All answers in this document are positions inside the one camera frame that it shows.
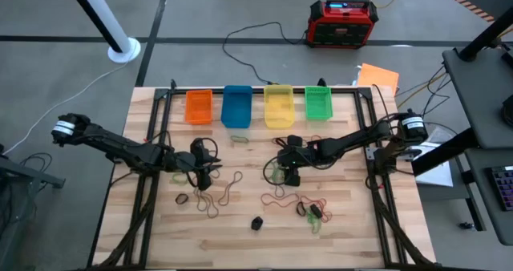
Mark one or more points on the reddish brown thin rubber band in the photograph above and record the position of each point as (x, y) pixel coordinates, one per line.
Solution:
(218, 174)

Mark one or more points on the yellow plastic basket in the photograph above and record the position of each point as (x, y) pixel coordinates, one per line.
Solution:
(279, 106)

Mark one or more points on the long brown thin rubber band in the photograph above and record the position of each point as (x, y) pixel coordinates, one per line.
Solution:
(220, 203)

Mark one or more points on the green plastic basket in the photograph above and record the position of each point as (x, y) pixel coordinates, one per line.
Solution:
(318, 102)

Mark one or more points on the small black floor object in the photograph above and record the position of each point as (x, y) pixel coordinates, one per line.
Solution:
(467, 225)

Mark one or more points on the green rubber band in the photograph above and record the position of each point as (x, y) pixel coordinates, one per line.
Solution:
(231, 139)
(174, 179)
(309, 218)
(316, 231)
(274, 175)

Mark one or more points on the round black desk object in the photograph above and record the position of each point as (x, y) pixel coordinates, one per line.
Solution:
(509, 110)

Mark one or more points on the black aluminium table frame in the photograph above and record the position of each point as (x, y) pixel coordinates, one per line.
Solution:
(178, 90)

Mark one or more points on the orange paper sheet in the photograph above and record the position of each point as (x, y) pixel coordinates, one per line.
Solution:
(378, 78)

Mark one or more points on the white paper stack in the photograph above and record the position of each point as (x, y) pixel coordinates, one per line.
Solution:
(437, 175)

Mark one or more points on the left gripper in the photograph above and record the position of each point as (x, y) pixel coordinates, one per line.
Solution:
(200, 160)

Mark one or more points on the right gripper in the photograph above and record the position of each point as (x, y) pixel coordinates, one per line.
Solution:
(296, 156)

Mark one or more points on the twisted wide black rubber band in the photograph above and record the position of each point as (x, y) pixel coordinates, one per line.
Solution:
(257, 223)

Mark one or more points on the black stand beam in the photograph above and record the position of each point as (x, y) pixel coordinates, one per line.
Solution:
(445, 150)

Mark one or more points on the orange plastic basket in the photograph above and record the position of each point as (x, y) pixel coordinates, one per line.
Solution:
(199, 107)

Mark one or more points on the black stand pole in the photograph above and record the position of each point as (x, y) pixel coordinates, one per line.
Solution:
(485, 34)

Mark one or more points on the red black power station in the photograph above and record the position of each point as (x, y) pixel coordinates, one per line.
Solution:
(341, 24)

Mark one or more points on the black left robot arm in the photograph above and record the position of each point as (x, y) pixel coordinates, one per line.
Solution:
(120, 144)

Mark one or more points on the grey metal stand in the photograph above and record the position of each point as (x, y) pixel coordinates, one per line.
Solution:
(24, 175)

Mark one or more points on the black oval rubber band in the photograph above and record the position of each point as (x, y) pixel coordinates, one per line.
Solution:
(297, 210)
(176, 199)

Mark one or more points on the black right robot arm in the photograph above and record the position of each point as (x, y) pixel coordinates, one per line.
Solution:
(352, 136)

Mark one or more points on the blue plastic basket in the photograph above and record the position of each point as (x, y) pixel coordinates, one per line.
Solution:
(236, 106)

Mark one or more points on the grey keyboard desk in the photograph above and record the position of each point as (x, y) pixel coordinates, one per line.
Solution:
(493, 223)

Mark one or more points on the backlit keyboard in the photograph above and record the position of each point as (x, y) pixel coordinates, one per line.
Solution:
(503, 187)

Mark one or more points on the grey side desk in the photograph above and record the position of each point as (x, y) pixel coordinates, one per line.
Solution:
(477, 98)

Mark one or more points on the floor pole with round base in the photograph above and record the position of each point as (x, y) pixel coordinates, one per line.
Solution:
(130, 52)

